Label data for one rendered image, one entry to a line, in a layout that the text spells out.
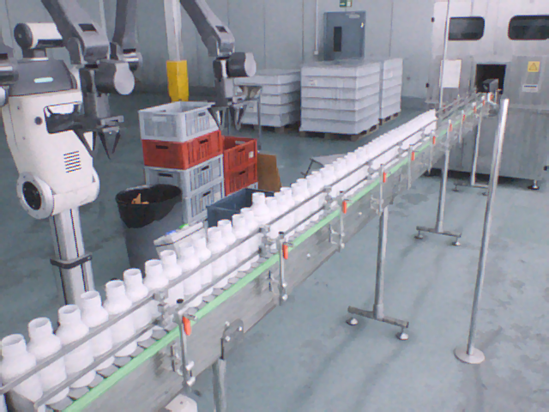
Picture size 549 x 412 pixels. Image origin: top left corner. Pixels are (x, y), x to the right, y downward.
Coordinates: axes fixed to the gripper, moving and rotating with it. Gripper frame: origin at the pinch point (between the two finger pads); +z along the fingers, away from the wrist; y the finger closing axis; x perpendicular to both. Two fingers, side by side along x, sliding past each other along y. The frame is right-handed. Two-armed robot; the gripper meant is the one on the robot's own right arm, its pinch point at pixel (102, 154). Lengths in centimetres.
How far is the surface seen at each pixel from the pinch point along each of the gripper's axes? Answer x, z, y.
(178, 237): 21.4, 28.3, 2.2
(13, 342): -36.6, 25.1, 14.1
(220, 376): 18, 68, 17
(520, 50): 508, -9, 41
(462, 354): 167, 137, 65
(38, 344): -33.2, 26.9, 15.8
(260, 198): 43, 21, 16
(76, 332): -26.5, 27.5, 17.9
